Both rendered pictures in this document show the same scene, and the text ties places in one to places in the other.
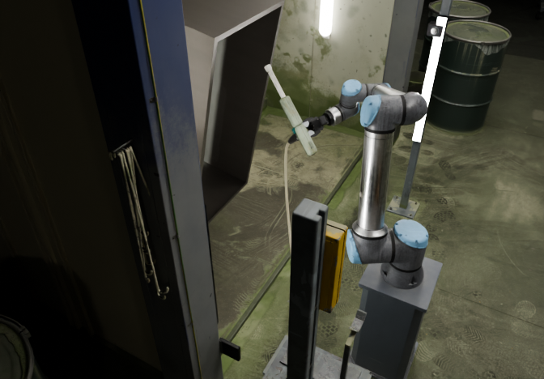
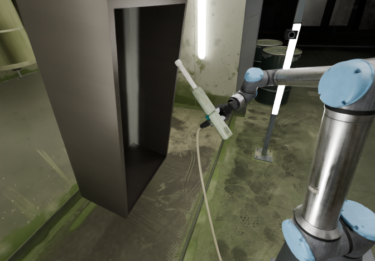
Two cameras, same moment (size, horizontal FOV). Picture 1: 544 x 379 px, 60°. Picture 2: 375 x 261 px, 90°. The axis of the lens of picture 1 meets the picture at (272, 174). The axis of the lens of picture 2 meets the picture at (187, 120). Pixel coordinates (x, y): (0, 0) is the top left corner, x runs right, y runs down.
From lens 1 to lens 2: 1.34 m
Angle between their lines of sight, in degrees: 6
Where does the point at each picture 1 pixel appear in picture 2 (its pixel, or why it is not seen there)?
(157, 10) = not seen: outside the picture
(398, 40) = (245, 56)
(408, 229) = (357, 216)
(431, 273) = not seen: hidden behind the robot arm
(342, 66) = (212, 75)
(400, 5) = (246, 34)
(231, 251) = (160, 205)
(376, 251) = (333, 251)
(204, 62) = (101, 43)
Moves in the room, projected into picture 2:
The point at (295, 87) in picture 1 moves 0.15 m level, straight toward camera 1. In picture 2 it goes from (186, 90) to (187, 94)
